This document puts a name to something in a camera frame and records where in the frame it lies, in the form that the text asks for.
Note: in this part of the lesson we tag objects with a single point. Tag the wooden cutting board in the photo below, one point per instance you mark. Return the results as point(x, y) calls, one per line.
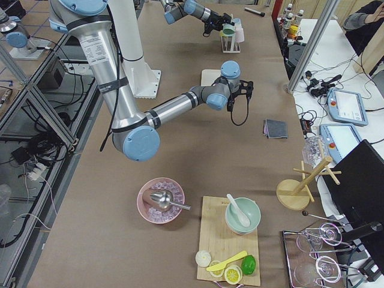
point(222, 243)

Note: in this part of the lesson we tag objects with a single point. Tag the lemon slice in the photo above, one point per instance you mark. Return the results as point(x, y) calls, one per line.
point(233, 274)

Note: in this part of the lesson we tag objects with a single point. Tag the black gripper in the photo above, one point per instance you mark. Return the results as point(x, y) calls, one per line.
point(215, 21)
point(230, 105)

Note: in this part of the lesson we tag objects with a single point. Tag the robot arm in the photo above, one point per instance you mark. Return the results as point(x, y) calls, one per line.
point(175, 10)
point(109, 37)

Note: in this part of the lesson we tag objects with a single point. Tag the black monitor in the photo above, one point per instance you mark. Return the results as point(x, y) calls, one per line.
point(359, 196)

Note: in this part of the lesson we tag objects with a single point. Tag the wine glass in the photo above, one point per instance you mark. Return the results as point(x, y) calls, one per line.
point(313, 239)
point(320, 272)

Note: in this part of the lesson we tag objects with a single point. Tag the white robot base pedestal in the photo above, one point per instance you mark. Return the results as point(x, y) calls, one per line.
point(143, 80)

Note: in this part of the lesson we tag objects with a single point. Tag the white wire cup rack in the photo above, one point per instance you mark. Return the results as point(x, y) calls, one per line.
point(228, 44)

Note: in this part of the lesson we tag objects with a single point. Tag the blue teach pendant upper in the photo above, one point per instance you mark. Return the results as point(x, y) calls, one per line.
point(347, 107)

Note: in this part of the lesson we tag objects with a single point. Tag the folded grey cloth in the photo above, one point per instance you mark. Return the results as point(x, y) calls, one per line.
point(274, 129)

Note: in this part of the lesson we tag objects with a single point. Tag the green cup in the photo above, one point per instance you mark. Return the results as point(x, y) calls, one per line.
point(228, 30)

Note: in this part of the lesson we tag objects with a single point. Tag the blue teach pendant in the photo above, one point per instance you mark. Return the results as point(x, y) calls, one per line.
point(347, 107)
point(340, 139)

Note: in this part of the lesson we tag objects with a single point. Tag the pink ice bowl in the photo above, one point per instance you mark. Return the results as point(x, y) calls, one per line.
point(152, 213)

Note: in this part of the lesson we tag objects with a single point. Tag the white ceramic spoon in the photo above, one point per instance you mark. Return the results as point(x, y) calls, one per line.
point(243, 219)

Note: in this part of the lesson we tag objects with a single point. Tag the cream rabbit print tray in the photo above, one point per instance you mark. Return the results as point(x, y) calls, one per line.
point(208, 76)

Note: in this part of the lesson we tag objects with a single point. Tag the light blue cup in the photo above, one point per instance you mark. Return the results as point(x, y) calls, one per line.
point(237, 21)

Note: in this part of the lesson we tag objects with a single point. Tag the pink cup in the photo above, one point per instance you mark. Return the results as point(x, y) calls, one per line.
point(239, 34)

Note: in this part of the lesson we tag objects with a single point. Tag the black glass rack tray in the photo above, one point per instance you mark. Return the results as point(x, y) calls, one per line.
point(295, 256)

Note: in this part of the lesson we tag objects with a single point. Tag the blue teach pendant lower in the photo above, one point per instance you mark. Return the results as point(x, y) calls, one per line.
point(340, 139)

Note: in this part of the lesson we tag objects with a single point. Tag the clear plastic cup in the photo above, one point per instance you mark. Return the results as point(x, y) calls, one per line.
point(314, 150)

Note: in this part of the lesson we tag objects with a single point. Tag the wooden mug tree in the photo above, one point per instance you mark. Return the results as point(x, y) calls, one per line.
point(296, 195)

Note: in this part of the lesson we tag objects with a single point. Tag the steel ice scoop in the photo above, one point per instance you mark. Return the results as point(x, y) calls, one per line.
point(163, 199)

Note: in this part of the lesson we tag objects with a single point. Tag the green lime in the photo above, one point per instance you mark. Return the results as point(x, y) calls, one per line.
point(248, 265)

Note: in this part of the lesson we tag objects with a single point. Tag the black marker pen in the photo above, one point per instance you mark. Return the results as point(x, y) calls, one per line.
point(253, 11)

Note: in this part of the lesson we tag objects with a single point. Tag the aluminium frame post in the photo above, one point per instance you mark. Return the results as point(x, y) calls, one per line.
point(315, 37)

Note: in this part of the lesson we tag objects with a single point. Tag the yellow plastic knife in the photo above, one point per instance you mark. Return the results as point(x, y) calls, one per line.
point(223, 264)

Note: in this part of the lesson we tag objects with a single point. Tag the person in dark clothes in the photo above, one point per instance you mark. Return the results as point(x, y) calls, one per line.
point(361, 26)

